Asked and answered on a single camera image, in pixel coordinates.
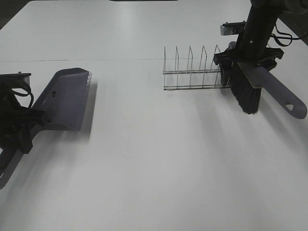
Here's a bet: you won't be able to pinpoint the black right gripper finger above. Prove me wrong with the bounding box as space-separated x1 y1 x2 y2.
264 48 284 65
213 51 234 65

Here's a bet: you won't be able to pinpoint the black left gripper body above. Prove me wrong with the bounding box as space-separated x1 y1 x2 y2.
0 82 34 148

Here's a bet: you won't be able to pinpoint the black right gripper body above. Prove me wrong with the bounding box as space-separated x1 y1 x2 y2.
232 14 278 66

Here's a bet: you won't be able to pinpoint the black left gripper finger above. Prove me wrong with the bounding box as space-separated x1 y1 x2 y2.
18 125 33 154
28 109 48 126

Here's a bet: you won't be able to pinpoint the purple hand brush black bristles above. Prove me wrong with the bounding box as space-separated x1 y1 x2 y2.
220 41 308 120

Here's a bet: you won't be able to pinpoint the purple plastic dustpan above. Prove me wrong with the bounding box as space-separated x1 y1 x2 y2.
0 67 91 188

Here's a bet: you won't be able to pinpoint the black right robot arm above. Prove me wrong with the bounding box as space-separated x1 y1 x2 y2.
213 0 308 70

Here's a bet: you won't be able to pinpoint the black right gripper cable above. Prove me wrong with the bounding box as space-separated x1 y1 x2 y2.
267 21 308 48

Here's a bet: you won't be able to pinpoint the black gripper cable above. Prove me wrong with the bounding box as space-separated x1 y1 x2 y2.
9 81 35 109
267 21 308 48

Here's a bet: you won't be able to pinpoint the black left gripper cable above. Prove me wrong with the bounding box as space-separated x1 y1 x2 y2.
9 81 35 109

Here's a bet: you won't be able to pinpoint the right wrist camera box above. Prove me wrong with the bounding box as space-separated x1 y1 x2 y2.
220 21 246 36

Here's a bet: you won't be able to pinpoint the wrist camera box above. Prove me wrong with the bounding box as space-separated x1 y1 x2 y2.
0 72 31 88
220 21 246 36

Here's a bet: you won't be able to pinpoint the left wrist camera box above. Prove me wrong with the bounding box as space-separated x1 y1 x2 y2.
0 72 31 88

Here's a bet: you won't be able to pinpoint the chrome wire dish rack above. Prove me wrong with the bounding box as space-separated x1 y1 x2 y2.
162 46 230 90

